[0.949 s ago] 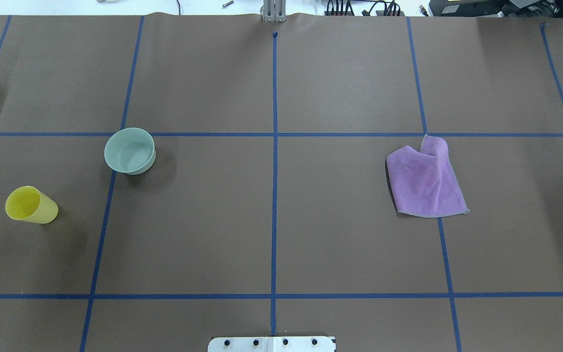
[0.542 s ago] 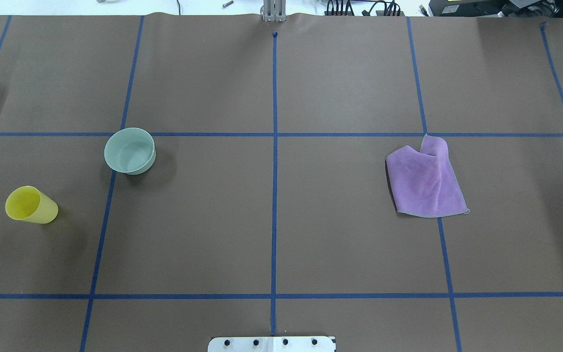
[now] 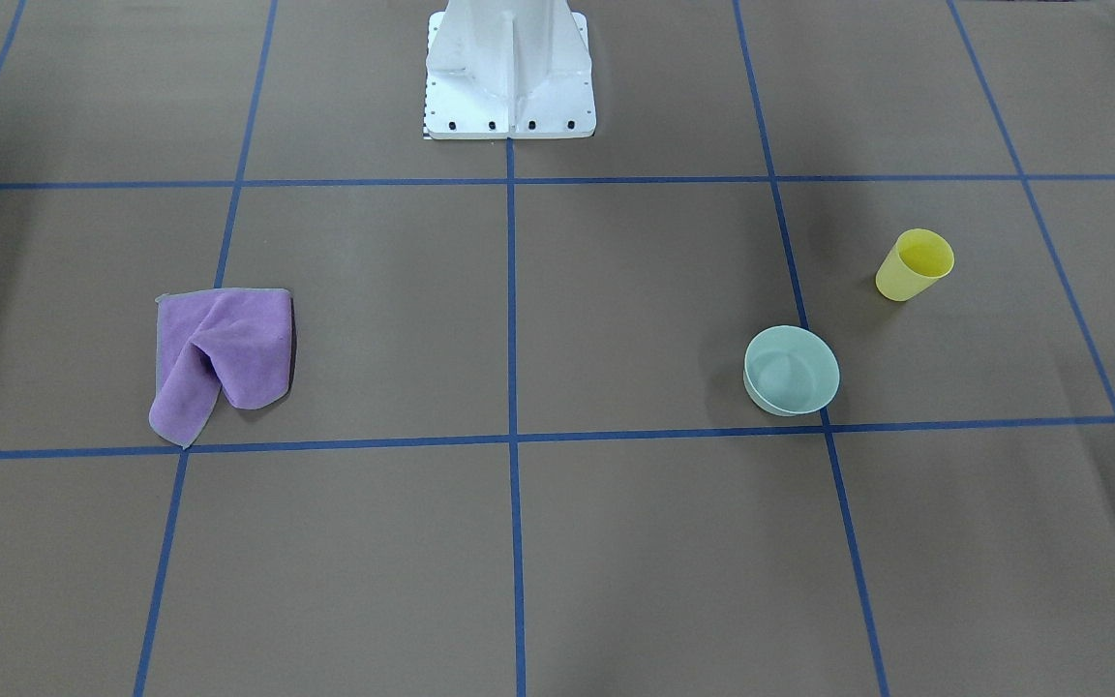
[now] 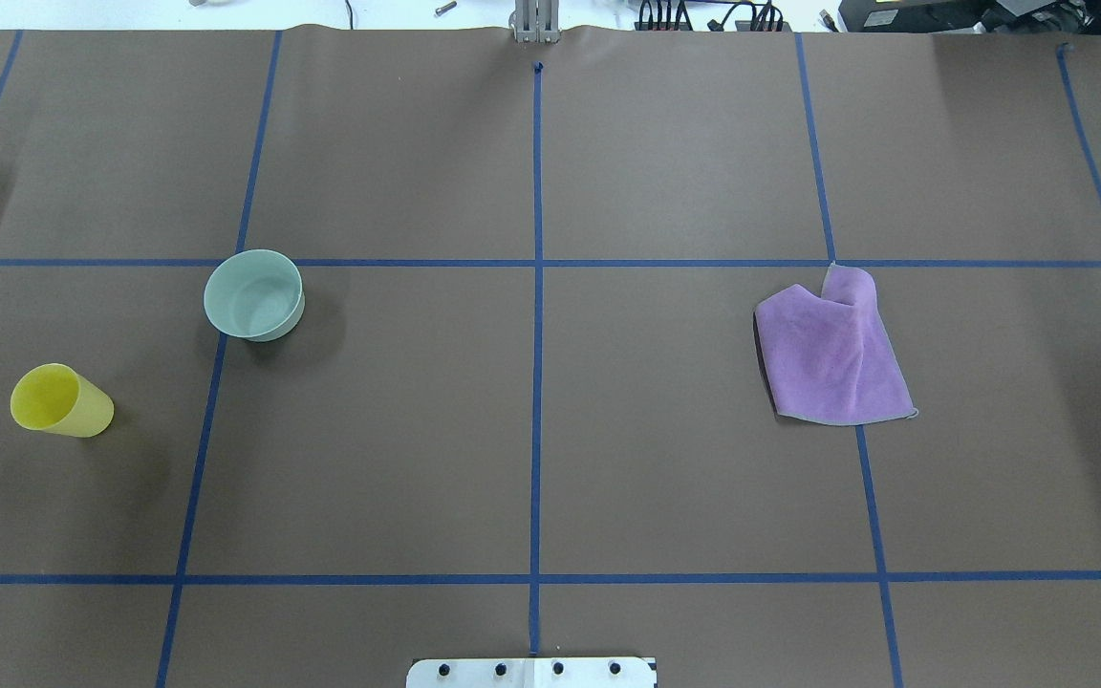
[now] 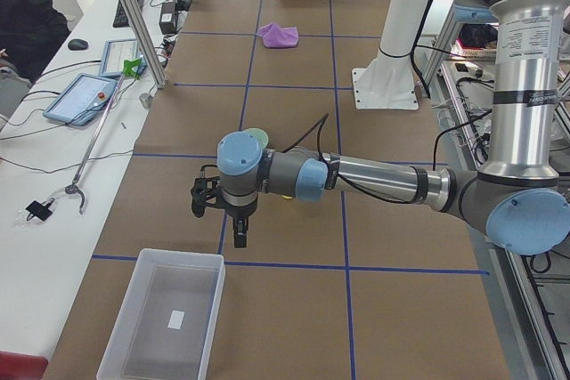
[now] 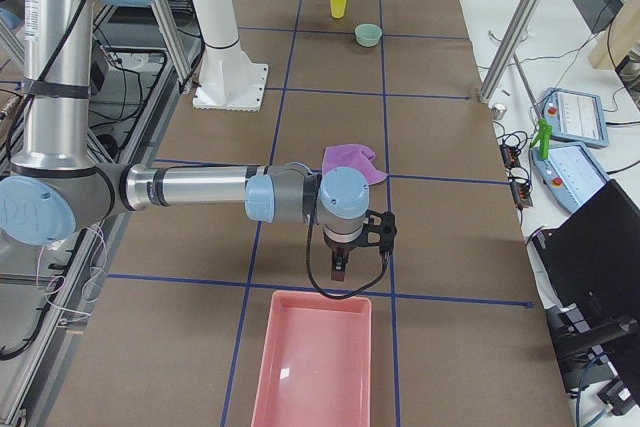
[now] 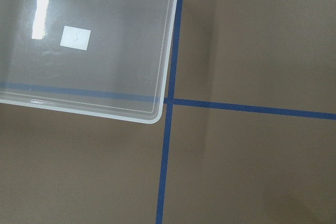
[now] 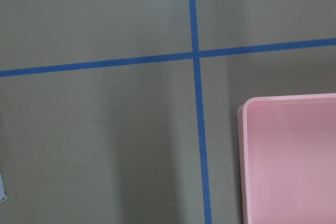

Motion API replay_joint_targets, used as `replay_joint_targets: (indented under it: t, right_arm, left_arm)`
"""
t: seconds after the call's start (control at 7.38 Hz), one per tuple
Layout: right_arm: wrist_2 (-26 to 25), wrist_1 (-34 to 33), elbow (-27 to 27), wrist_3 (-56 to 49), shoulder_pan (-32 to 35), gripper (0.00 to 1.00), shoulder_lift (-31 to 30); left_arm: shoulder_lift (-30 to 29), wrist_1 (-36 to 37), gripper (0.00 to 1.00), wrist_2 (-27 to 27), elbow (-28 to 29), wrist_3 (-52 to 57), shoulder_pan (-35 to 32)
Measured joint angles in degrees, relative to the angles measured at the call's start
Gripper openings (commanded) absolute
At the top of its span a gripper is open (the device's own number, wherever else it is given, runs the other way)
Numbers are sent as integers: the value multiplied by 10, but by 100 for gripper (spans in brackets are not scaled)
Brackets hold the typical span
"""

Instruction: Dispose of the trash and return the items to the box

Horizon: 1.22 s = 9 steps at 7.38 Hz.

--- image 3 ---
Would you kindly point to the mint green plastic bowl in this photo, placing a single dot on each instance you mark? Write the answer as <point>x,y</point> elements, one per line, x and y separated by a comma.
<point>789,371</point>

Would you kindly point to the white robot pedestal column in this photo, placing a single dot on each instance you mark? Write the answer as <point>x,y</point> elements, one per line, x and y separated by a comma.
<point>508,69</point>

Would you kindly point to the yellow plastic cup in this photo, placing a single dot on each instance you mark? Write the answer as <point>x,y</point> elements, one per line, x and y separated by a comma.
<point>918,258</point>

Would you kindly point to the purple microfiber cloth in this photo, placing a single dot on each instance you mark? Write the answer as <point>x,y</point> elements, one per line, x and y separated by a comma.
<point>236,343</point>

